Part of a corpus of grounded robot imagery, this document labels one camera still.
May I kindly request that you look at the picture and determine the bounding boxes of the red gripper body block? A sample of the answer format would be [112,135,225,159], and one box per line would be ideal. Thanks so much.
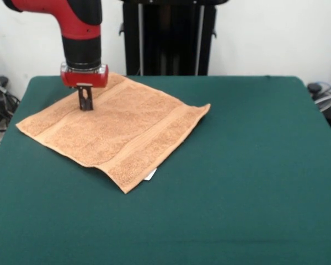
[60,62,109,89]

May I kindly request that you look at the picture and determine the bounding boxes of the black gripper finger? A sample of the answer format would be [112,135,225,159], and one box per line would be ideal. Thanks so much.
[86,86,94,111]
[78,86,87,111]

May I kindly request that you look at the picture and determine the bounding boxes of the tan terry towel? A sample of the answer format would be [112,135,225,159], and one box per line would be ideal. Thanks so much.
[15,72,211,194]

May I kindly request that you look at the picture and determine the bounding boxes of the dark green table cloth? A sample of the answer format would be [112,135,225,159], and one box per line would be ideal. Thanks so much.
[0,75,331,265]

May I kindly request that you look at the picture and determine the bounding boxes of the black cable bundle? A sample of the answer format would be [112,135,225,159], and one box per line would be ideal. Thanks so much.
[0,82,22,133]

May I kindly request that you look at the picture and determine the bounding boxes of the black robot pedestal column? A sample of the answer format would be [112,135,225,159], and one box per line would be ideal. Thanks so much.
[118,0,229,77]

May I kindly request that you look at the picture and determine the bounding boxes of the grey coiled cable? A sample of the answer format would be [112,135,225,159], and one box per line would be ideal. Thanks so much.
[314,81,331,130]

